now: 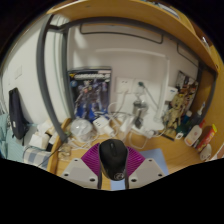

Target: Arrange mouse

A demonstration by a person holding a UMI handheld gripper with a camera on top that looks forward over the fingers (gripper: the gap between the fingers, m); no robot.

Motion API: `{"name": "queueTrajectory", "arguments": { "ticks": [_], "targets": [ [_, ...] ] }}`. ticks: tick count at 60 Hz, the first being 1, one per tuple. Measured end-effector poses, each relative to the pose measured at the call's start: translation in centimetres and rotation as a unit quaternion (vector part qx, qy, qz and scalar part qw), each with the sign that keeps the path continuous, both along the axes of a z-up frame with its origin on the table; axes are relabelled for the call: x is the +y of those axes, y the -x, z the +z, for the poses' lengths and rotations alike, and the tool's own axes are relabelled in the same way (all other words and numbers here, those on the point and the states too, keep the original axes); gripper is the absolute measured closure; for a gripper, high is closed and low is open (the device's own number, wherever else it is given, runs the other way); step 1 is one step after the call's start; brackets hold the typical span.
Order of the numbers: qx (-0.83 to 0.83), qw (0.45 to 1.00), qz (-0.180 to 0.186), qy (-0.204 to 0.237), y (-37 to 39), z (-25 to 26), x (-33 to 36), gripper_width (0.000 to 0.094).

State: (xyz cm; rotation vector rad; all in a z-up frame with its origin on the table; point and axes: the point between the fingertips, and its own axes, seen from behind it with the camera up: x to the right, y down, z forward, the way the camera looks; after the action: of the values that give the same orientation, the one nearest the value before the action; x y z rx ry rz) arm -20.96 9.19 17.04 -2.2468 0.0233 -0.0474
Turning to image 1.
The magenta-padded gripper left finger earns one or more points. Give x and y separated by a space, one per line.
75 171

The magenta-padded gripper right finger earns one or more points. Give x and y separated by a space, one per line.
150 171

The black computer mouse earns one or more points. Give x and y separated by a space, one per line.
113 160

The clear plastic snack bag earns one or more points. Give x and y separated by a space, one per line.
65 152

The white power strip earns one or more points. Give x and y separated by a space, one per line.
145 130

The clear domed plastic cup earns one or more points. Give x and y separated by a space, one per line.
81 130

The checkered bed sheet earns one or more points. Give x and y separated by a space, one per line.
35 156

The small white cube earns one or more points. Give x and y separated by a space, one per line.
179 135

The white paper box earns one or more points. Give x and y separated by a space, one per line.
39 140

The white charger block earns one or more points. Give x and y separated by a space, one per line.
101 125

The white pump lotion bottle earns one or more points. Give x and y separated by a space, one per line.
194 134

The white mug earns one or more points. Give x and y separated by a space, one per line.
206 152

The steel cup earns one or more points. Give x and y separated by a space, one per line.
140 111

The brown tree figure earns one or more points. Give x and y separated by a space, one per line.
175 115

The red yellow snack can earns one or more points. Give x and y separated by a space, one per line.
207 137

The teal blanket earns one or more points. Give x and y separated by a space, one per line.
5 136

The robot model kit box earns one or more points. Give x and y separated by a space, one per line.
90 93

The black hanging bag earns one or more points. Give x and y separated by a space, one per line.
16 113

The white wall socket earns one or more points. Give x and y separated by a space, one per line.
128 85

